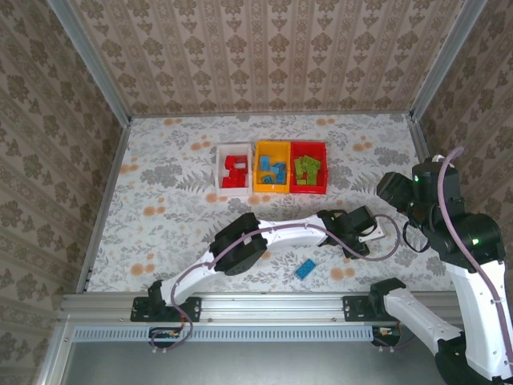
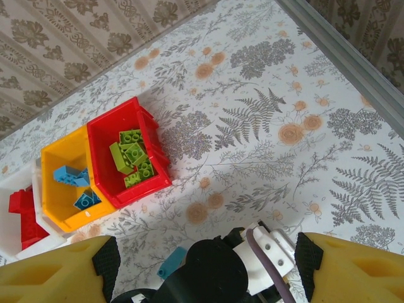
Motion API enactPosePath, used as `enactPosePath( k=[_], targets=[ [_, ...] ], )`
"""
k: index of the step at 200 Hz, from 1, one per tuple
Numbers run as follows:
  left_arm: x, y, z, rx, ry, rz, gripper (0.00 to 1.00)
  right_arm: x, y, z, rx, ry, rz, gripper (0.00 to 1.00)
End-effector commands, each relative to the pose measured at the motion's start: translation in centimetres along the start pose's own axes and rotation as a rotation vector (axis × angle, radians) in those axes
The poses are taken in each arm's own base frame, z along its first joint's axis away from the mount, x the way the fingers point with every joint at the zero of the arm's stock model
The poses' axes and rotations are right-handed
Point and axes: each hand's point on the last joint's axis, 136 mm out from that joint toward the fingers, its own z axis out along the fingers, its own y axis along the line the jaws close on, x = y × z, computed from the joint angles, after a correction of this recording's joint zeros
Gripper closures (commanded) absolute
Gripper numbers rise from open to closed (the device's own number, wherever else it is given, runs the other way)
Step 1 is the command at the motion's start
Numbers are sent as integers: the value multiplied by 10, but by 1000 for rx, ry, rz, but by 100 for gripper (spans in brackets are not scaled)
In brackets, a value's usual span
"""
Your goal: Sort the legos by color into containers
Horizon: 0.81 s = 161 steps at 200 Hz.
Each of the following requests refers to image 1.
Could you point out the aluminium back rail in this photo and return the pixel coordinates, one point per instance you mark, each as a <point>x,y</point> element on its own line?
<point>272,114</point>

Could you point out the red lego brick white underside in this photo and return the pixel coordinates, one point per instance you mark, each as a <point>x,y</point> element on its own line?
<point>240,158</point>

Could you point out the small blue lego brick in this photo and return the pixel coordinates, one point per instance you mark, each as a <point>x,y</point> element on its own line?
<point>267,179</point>

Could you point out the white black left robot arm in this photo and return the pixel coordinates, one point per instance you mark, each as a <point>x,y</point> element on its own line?
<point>292,235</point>

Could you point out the black connector board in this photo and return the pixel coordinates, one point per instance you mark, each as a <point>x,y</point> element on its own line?
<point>384,332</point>
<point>168,333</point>

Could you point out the aluminium lower frame post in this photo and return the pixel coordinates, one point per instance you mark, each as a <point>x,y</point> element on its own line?
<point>54,357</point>

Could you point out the red plastic bin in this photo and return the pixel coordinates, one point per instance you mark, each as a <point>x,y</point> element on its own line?
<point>296,150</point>

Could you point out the aluminium frame post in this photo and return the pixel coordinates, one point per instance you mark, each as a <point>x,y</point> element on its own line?
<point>54,357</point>
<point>89,56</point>
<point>447,56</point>

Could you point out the grey metal panel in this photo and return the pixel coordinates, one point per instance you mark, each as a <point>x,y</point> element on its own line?
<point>260,365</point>

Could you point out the small green lego brick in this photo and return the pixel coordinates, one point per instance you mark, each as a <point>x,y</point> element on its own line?
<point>301,181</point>
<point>313,182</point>

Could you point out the aluminium side rail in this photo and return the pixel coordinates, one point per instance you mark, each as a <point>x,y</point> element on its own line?
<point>105,200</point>
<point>422,148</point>

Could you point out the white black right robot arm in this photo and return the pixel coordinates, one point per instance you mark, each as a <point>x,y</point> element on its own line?
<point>417,317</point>

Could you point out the white plastic bin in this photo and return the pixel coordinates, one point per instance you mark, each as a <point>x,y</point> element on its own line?
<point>234,192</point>

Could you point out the light blue lego brick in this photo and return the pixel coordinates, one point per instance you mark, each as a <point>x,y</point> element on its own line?
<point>278,167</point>

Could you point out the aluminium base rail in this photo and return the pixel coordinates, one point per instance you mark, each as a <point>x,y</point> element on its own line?
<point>272,305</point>

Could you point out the yellow plastic bin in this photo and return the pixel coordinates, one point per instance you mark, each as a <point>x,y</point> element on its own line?
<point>276,151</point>

